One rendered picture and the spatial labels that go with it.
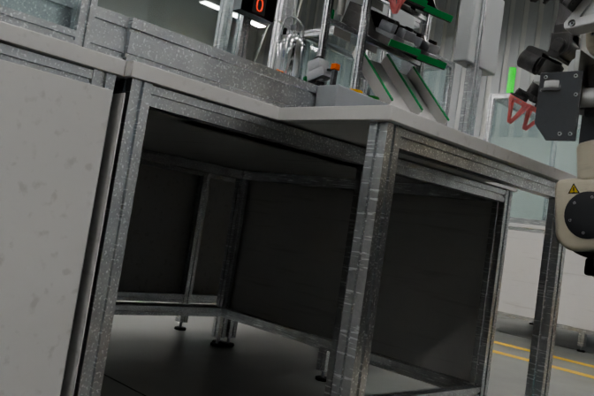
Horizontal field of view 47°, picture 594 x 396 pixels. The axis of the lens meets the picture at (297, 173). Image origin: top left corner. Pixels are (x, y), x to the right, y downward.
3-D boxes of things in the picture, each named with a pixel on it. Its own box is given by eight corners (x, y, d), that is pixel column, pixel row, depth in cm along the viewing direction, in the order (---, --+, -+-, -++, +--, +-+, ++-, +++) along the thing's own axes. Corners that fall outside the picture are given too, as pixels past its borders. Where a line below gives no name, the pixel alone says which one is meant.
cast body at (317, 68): (333, 79, 196) (331, 56, 197) (323, 74, 193) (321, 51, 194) (312, 87, 201) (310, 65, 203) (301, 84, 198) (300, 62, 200)
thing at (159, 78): (517, 192, 229) (518, 183, 229) (130, 76, 124) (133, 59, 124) (244, 171, 329) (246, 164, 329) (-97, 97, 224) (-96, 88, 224)
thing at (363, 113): (582, 188, 191) (582, 178, 191) (390, 119, 128) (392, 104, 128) (384, 175, 241) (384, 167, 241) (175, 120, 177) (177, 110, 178)
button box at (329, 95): (386, 126, 179) (390, 103, 179) (334, 108, 164) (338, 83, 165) (366, 126, 184) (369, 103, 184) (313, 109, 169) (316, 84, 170)
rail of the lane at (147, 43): (397, 150, 194) (402, 113, 195) (125, 66, 132) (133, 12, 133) (381, 150, 198) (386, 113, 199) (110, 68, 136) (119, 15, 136)
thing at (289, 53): (304, 104, 296) (317, 20, 299) (281, 97, 286) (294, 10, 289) (282, 105, 306) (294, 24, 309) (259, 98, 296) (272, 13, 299)
